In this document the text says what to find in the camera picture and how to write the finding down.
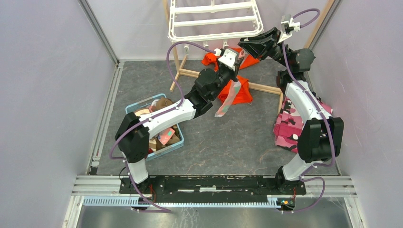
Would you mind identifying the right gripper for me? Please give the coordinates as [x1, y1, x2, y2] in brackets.
[238, 27, 292, 70]

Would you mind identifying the pink sock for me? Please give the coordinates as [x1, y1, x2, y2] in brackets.
[215, 50, 245, 117]

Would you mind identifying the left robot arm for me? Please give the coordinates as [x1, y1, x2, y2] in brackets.
[115, 60, 242, 194]

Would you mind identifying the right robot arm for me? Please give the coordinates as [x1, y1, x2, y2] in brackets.
[238, 28, 344, 194]

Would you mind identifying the white clip hanger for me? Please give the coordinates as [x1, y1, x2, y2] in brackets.
[163, 0, 264, 48]

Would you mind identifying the pile of socks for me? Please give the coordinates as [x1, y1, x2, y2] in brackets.
[134, 96, 182, 154]

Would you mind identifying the orange shirt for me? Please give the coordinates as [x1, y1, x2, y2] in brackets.
[201, 53, 259, 105]

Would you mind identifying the wooden drying rack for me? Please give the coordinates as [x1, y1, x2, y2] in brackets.
[162, 0, 335, 115]

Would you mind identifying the pink camouflage backpack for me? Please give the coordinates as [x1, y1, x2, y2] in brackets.
[272, 95, 334, 155]

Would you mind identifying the light blue basket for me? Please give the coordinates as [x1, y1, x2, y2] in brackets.
[125, 94, 184, 161]

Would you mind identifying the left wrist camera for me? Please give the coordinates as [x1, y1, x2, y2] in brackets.
[214, 48, 240, 71]

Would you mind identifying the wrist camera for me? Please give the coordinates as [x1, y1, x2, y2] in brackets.
[278, 14, 301, 43]
[214, 48, 240, 71]

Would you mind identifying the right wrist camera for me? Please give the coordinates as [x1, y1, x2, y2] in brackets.
[278, 14, 301, 43]

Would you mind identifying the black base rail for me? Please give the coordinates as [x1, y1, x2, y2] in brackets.
[119, 175, 307, 203]

